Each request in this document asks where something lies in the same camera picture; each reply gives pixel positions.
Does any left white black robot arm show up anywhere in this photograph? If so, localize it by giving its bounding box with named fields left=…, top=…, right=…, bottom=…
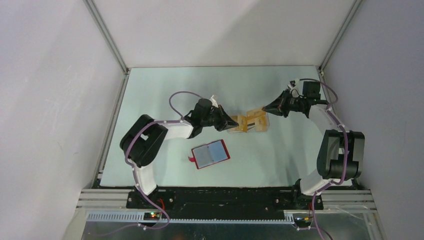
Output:
left=119, top=98, right=239, bottom=208

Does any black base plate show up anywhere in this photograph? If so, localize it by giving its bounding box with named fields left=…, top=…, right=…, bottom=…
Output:
left=126, top=186, right=323, bottom=210

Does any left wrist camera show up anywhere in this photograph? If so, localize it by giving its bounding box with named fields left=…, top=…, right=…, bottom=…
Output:
left=209, top=95, right=219, bottom=108

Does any left aluminium frame post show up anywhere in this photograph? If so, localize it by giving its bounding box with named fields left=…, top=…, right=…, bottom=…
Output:
left=83, top=0, right=129, bottom=75

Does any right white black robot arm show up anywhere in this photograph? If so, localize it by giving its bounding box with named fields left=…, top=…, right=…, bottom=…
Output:
left=262, top=78, right=365, bottom=209

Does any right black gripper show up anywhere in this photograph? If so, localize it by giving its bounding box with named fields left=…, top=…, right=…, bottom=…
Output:
left=262, top=88, right=306, bottom=118

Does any right aluminium frame post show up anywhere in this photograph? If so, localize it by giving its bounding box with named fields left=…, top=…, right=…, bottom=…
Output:
left=318, top=0, right=364, bottom=75

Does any grey slotted cable duct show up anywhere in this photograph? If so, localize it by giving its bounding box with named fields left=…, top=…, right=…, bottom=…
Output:
left=86, top=211, right=295, bottom=225

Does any red leather card holder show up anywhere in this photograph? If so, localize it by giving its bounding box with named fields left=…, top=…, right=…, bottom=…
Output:
left=188, top=139, right=231, bottom=170

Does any aluminium frame post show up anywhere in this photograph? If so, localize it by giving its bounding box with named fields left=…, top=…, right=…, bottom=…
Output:
left=318, top=0, right=364, bottom=75
left=83, top=0, right=129, bottom=75

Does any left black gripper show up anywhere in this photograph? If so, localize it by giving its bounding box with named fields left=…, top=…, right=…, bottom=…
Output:
left=201, top=105, right=239, bottom=132

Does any aluminium front rail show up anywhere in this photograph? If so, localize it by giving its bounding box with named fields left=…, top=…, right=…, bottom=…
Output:
left=321, top=190, right=377, bottom=213

